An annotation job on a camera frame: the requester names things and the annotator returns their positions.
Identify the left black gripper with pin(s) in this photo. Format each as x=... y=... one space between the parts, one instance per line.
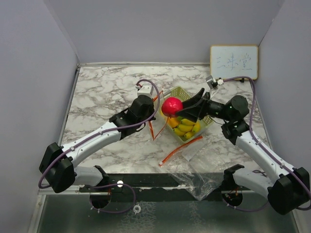
x=152 y=109

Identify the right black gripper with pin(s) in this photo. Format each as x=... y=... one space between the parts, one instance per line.
x=192 y=113

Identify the green plastic basket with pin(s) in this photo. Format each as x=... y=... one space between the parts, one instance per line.
x=180 y=93

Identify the red apple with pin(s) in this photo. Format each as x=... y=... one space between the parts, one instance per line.
x=171 y=106

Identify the orange yellow bell pepper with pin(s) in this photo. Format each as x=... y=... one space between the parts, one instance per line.
x=173 y=122

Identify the clear zip bag red zipper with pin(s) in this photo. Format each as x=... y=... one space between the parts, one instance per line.
x=161 y=122

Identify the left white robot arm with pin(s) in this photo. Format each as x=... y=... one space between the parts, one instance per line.
x=60 y=164

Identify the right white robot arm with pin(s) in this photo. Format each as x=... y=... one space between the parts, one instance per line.
x=285 y=187

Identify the yellow banana bunch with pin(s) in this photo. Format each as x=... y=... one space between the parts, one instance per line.
x=186 y=129

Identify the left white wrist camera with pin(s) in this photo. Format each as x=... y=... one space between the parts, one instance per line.
x=147 y=90

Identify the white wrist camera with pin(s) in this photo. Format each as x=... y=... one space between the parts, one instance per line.
x=214 y=84
x=147 y=90

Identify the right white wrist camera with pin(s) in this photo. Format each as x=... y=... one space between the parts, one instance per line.
x=214 y=84

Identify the small whiteboard wooden frame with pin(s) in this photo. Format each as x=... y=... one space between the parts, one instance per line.
x=227 y=61

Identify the black mounting rail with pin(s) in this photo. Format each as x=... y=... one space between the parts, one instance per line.
x=148 y=187

